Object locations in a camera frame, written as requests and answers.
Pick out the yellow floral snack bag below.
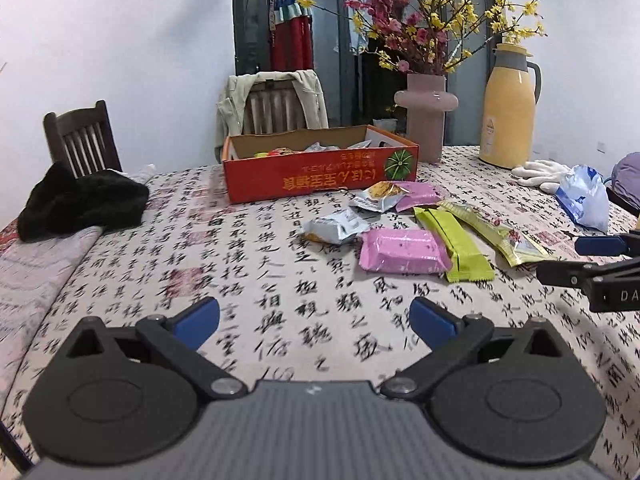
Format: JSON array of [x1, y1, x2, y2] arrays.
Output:
[[438, 200, 554, 268]]

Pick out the white blue snack packet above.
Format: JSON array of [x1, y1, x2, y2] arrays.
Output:
[[302, 208, 370, 246]]

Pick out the red blue hanging garment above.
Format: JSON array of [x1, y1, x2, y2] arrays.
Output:
[[269, 0, 314, 72]]

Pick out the red cardboard snack box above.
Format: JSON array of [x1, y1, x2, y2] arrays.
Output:
[[221, 125, 420, 204]]

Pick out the short green snack pack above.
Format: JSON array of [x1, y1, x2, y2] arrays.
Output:
[[413, 207, 495, 284]]

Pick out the patterned folded blanket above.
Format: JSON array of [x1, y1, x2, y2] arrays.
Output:
[[0, 226, 103, 400]]

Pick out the pink snack packet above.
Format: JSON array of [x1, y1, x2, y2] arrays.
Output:
[[358, 229, 452, 274], [395, 181, 449, 212]]

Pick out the wooden chair with jacket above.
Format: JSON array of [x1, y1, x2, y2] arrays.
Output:
[[242, 79, 307, 134]]

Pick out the blue white plastic bag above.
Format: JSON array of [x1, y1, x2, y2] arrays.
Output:
[[554, 165, 610, 233]]

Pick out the pink vase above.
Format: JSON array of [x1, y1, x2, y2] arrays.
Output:
[[394, 74, 459, 164]]

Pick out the white work gloves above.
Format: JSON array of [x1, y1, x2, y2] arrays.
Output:
[[511, 159, 570, 195]]

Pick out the black cloth bundle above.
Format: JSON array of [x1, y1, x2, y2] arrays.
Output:
[[16, 162, 150, 243]]

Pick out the dark wooden chair left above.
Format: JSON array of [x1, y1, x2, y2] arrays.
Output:
[[43, 100, 122, 178]]

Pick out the orange chip snack packet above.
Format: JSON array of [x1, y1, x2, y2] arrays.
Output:
[[350, 181, 408, 214]]

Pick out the yellow and pink flower branches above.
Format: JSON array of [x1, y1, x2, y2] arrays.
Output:
[[282, 0, 549, 77]]

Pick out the beige jacket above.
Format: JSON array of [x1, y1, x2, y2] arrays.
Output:
[[214, 70, 329, 162]]

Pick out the yellow thermos jug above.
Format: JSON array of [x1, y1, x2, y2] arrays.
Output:
[[480, 44, 542, 169]]

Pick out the calligraphy print tablecloth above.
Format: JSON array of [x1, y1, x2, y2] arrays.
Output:
[[1, 167, 639, 479]]

